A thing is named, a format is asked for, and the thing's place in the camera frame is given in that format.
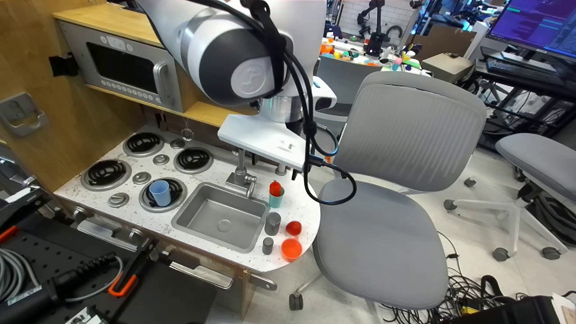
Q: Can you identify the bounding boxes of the black perforated board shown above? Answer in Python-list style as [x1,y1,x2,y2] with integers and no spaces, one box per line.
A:
[0,206,241,324]

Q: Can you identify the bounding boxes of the black coil stove burner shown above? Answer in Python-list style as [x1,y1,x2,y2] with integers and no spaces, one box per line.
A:
[138,177,189,215]
[122,132,167,159]
[79,159,133,193]
[171,146,216,177]

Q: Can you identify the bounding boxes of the black clamp with orange grip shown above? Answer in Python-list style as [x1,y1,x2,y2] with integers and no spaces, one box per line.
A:
[106,238,155,301]

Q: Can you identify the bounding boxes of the grey oven door handle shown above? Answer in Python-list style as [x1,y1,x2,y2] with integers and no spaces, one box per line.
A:
[160,254,279,294]

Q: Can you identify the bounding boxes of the tangled floor cables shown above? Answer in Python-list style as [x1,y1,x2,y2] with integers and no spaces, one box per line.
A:
[383,231,518,324]

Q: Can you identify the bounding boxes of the wooden toy kitchen unit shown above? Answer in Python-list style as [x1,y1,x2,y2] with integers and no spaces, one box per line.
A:
[0,0,322,314]

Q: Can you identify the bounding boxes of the grey chair with white base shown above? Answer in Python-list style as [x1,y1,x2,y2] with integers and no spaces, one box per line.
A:
[441,132,576,263]

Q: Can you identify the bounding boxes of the black hard case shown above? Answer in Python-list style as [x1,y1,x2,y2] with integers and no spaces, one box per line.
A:
[439,296,563,324]

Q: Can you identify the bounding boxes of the tall grey cylinder block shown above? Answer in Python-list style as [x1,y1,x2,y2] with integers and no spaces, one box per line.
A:
[263,211,282,238]

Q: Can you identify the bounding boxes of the orange plastic cup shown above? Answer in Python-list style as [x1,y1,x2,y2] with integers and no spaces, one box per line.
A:
[279,238,304,265]

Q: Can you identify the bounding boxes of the grey cabinet door handle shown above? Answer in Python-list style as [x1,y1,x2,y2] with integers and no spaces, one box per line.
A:
[0,90,50,137]

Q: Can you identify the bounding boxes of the beige box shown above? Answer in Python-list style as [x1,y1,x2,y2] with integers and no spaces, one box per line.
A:
[421,51,477,85]

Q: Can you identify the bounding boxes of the grey microwave door handle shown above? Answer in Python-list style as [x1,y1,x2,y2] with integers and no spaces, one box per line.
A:
[151,60,173,112]

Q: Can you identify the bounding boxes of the grey toy sink basin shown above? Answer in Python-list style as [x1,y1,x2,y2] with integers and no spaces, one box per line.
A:
[171,180,270,254]

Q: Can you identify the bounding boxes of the grey toy faucet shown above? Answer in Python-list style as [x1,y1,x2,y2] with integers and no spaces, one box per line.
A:
[225,150,259,197]

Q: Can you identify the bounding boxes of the grey cable bundle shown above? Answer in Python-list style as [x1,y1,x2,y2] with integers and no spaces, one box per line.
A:
[0,247,45,310]

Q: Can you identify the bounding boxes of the brown cardboard box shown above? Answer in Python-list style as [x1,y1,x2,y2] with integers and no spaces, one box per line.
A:
[407,22,484,62]

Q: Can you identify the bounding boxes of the computer monitor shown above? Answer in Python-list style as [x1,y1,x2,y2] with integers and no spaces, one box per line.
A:
[486,0,576,62]

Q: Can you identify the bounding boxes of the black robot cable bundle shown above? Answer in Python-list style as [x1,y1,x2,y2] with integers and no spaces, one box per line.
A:
[239,0,360,207]

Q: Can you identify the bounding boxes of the grey toy microwave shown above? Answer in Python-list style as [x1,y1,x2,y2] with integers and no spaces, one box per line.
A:
[56,20,185,114]

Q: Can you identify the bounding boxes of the black bracket on cabinet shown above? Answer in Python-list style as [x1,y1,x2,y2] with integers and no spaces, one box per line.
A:
[48,53,79,78]

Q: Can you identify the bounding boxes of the teal bottle with red cap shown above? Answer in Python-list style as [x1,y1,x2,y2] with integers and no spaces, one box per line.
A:
[266,179,286,211]

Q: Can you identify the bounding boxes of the grey office chair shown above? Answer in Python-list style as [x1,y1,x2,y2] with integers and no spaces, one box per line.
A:
[286,71,489,314]

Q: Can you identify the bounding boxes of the blue plastic cup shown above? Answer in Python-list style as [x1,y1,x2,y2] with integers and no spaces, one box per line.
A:
[147,179,171,207]

